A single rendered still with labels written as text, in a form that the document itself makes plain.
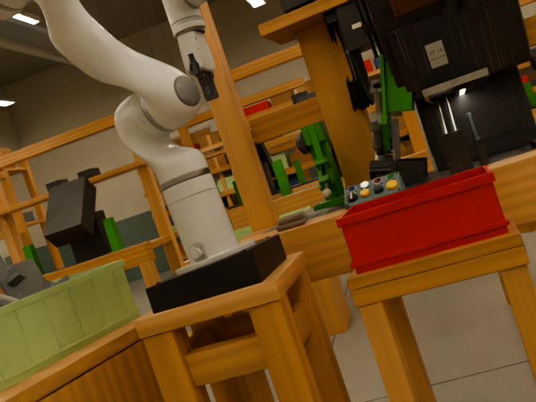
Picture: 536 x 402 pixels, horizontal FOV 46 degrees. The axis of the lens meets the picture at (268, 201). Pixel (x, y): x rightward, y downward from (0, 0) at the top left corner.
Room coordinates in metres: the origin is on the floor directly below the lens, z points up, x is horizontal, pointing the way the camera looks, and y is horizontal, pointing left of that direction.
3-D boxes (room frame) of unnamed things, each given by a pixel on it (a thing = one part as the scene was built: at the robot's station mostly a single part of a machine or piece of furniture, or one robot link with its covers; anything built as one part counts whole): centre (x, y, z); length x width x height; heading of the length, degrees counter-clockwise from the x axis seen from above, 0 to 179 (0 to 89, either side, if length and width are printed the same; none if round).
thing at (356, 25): (2.08, -0.50, 1.42); 0.17 x 0.12 x 0.15; 72
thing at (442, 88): (1.73, -0.58, 1.11); 0.39 x 0.16 x 0.03; 162
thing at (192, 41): (1.62, 0.05, 1.41); 0.10 x 0.07 x 0.11; 162
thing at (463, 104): (1.94, -0.68, 1.07); 0.30 x 0.18 x 0.34; 72
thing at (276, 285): (1.42, 0.15, 0.83); 0.32 x 0.32 x 0.04; 76
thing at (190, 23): (1.62, 0.05, 1.47); 0.09 x 0.08 x 0.03; 162
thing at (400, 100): (1.81, -0.45, 1.17); 0.13 x 0.12 x 0.20; 72
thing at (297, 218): (1.72, -0.04, 0.91); 0.10 x 0.08 x 0.03; 173
